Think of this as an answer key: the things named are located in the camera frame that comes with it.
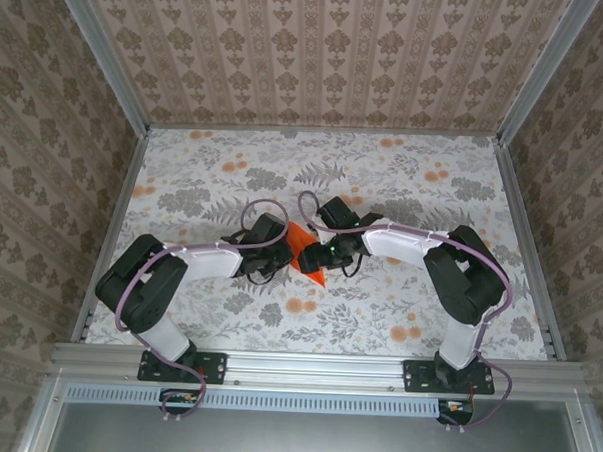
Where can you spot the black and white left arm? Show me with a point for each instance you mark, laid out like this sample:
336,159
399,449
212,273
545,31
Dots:
139,284

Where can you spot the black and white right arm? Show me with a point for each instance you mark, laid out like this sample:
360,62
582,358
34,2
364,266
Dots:
464,278

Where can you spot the floral patterned table cover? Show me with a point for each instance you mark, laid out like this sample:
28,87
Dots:
327,327

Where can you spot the black controller board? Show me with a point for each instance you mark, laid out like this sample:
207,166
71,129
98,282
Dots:
456,410
179,398

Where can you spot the grey metal panel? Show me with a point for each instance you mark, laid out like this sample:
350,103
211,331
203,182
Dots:
297,441

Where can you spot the long aluminium frame rail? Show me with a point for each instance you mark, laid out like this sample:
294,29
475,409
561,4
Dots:
315,369

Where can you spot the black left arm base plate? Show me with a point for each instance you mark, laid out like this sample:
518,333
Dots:
215,367

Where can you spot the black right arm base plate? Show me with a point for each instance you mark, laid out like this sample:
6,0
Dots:
415,376

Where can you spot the aluminium table side rail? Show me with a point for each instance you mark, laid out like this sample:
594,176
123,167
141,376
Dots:
531,246
108,237

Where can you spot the aluminium frame post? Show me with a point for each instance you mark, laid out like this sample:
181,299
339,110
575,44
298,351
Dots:
99,47
548,66

